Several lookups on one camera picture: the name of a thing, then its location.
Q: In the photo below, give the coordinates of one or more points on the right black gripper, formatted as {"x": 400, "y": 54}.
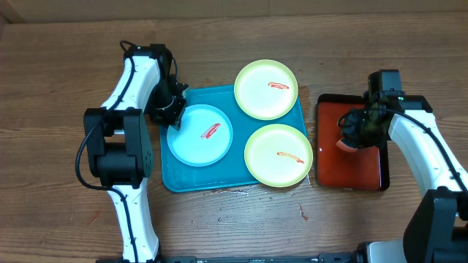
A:
{"x": 354, "y": 121}

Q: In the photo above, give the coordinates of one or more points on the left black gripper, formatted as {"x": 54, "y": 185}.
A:
{"x": 173, "y": 118}

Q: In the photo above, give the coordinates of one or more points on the orange sponge with dark scourer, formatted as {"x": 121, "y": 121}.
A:
{"x": 348, "y": 145}

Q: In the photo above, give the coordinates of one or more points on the light blue plate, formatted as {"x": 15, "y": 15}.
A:
{"x": 204, "y": 137}

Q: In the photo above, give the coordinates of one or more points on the yellow-green plate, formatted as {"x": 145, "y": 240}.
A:
{"x": 278, "y": 155}
{"x": 266, "y": 89}

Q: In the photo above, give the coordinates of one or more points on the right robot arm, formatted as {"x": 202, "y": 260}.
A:
{"x": 431, "y": 235}

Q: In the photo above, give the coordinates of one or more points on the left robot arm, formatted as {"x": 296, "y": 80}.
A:
{"x": 118, "y": 144}

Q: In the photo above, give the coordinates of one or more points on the red black-rimmed tray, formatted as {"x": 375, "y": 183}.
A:
{"x": 365, "y": 169}

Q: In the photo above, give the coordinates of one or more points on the teal plastic tray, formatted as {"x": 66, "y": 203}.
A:
{"x": 231, "y": 169}

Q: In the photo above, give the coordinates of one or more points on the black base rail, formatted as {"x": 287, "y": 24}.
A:
{"x": 346, "y": 257}

